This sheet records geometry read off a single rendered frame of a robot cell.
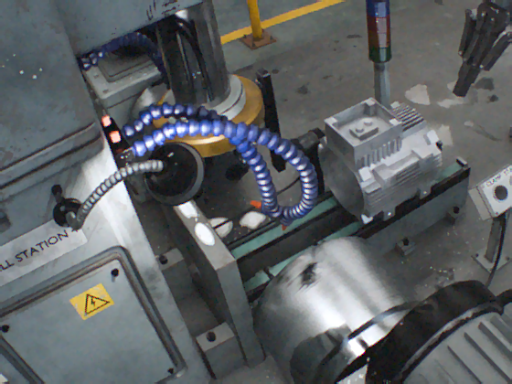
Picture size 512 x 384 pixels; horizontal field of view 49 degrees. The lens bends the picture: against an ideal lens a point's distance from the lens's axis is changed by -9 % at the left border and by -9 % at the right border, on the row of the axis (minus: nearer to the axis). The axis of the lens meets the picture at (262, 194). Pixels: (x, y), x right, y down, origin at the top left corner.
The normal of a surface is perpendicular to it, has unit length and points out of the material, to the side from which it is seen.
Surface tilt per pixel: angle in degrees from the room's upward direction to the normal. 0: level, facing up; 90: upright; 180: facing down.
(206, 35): 90
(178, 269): 90
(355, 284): 6
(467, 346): 5
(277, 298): 43
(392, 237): 90
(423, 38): 0
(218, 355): 90
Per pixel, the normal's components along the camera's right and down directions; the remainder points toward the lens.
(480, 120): -0.14, -0.69
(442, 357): -0.46, -0.47
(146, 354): 0.49, 0.57
